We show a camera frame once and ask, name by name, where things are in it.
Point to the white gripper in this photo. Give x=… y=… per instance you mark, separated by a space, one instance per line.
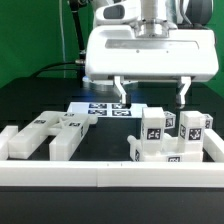
x=115 y=51

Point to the white chair seat part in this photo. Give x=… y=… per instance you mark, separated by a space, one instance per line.
x=169 y=152

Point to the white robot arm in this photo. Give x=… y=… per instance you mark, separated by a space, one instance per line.
x=159 y=17

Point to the white chair back part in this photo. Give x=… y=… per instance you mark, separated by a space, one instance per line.
x=68 y=130

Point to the white tagged cube nut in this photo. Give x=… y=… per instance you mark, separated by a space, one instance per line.
x=208 y=121
x=170 y=120

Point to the white marker sheet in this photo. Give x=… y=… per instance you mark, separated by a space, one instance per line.
x=114 y=110

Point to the white U-shaped fence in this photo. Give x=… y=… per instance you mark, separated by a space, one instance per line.
x=105 y=174

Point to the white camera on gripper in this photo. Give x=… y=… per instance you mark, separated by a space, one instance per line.
x=124 y=12

